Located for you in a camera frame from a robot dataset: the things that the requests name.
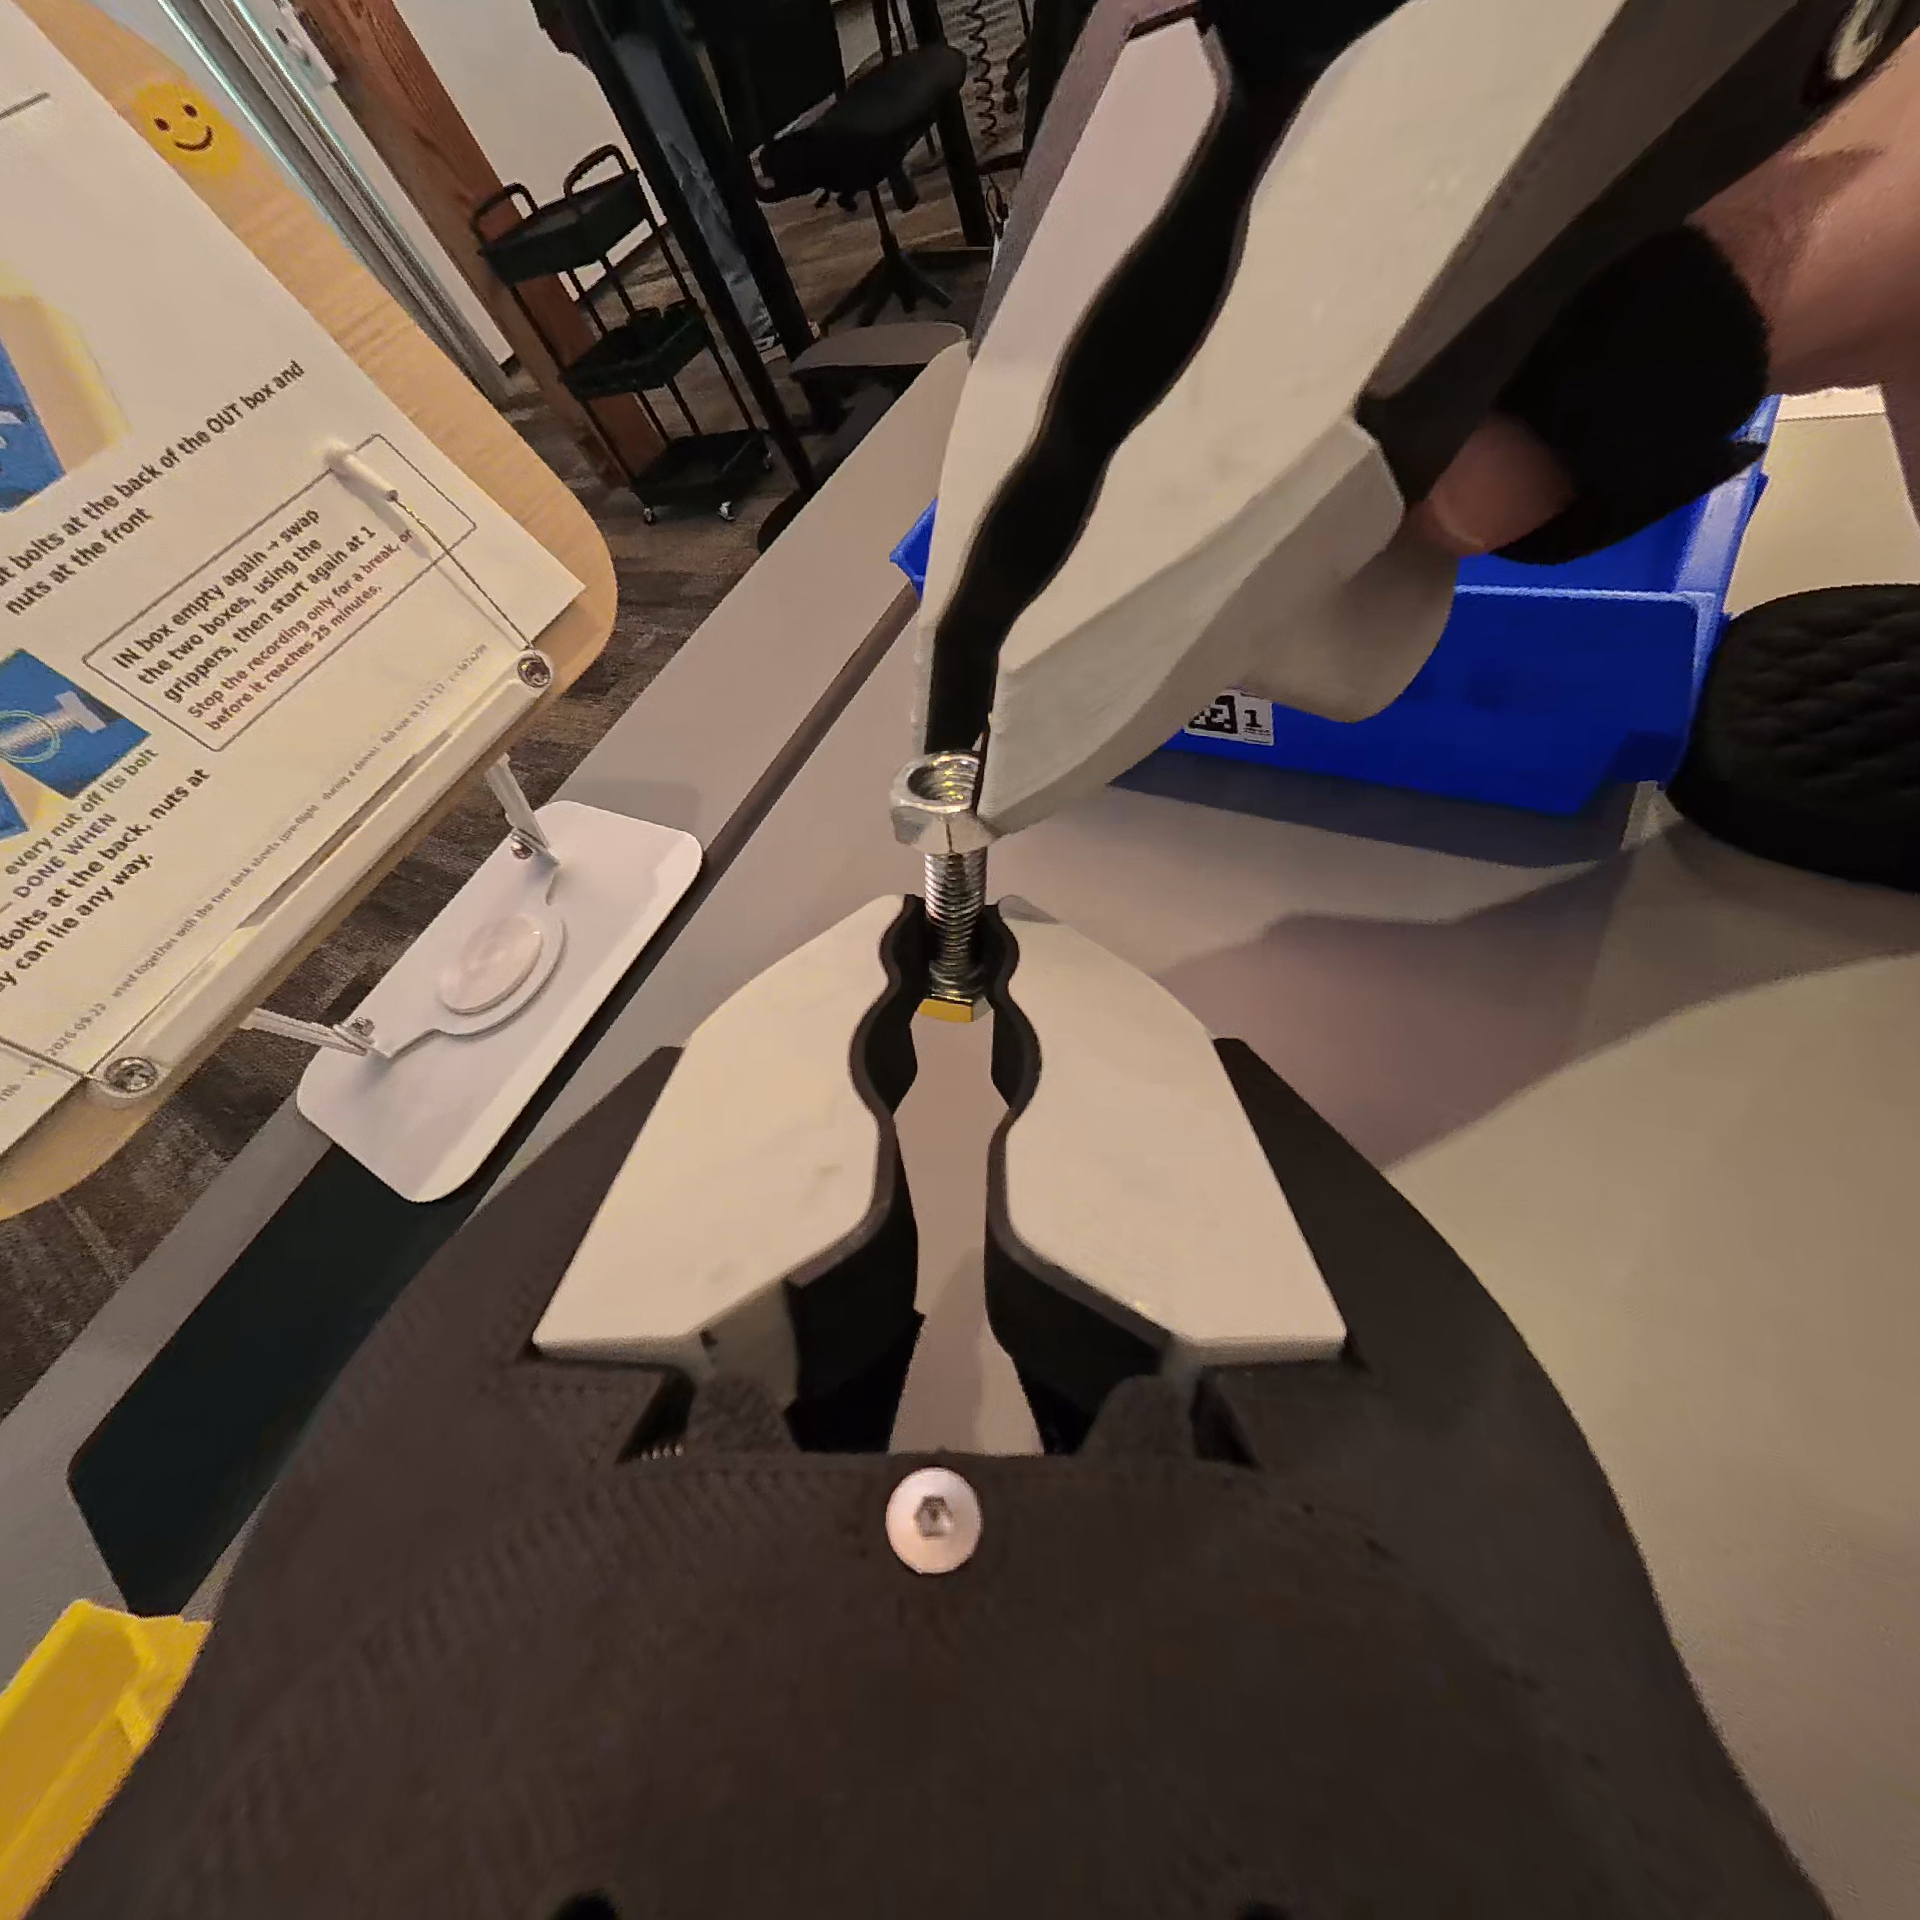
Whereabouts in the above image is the black wrist rest pad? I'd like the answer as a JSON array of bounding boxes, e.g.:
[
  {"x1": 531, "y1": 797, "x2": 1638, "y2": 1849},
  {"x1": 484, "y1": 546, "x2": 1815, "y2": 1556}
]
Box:
[{"x1": 1668, "y1": 586, "x2": 1920, "y2": 895}]

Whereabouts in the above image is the blue plastic bin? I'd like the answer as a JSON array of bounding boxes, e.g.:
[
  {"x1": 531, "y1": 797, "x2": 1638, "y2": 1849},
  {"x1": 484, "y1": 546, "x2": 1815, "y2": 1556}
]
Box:
[{"x1": 890, "y1": 394, "x2": 1786, "y2": 818}]

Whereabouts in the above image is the silver hex bolt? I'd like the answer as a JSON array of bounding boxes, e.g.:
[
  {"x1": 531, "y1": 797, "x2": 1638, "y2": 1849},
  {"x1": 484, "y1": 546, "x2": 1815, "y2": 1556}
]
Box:
[{"x1": 915, "y1": 840, "x2": 998, "y2": 1028}]

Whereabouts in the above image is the white stand base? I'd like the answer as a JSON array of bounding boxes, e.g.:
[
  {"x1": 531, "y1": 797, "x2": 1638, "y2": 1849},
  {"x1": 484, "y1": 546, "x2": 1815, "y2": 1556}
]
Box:
[{"x1": 239, "y1": 756, "x2": 703, "y2": 1204}]

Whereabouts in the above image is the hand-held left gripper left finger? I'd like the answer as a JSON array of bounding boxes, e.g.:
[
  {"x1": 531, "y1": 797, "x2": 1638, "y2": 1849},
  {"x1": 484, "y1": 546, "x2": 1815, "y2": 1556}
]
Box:
[{"x1": 531, "y1": 895, "x2": 921, "y2": 1419}]

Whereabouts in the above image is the black rolling cart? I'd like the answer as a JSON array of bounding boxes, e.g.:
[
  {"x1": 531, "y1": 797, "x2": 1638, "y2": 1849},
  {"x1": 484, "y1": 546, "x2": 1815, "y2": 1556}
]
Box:
[{"x1": 471, "y1": 144, "x2": 774, "y2": 523}]

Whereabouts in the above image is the person's right hand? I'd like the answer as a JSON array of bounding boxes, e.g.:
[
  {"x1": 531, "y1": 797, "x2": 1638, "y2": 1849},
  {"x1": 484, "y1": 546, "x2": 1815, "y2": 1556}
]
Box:
[{"x1": 1411, "y1": 96, "x2": 1920, "y2": 557}]

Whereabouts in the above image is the dark frame standing desk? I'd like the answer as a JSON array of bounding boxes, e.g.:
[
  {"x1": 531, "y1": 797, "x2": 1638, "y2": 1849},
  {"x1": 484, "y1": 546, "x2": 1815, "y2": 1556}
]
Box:
[{"x1": 569, "y1": 0, "x2": 819, "y2": 496}]

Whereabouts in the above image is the yellow plastic bin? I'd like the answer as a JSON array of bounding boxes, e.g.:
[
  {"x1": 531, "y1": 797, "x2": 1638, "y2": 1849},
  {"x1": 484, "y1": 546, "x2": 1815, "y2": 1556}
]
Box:
[{"x1": 0, "y1": 1601, "x2": 213, "y2": 1920}]

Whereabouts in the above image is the silver hex nut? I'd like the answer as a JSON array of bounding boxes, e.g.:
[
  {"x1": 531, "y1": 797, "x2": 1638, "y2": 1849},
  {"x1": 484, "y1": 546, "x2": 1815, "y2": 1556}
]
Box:
[{"x1": 890, "y1": 749, "x2": 993, "y2": 855}]

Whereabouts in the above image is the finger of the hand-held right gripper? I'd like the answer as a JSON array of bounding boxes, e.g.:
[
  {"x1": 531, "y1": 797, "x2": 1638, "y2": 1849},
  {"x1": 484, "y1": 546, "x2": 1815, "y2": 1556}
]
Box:
[
  {"x1": 913, "y1": 0, "x2": 1353, "y2": 755},
  {"x1": 979, "y1": 0, "x2": 1801, "y2": 837}
]

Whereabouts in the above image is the instruction sheet board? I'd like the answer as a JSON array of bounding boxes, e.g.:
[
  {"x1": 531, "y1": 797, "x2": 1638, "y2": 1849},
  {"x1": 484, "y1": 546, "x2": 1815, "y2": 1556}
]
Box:
[{"x1": 0, "y1": 0, "x2": 619, "y2": 1226}]

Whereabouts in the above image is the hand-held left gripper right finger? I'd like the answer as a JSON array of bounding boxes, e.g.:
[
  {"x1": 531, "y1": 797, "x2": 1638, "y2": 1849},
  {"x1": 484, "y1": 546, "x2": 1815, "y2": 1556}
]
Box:
[{"x1": 983, "y1": 897, "x2": 1353, "y2": 1415}]

